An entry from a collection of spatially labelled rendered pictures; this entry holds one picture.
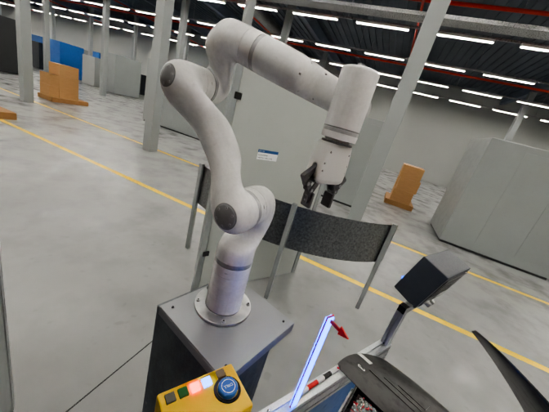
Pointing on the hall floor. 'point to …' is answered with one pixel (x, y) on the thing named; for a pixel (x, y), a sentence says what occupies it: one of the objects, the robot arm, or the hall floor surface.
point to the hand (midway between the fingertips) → (317, 200)
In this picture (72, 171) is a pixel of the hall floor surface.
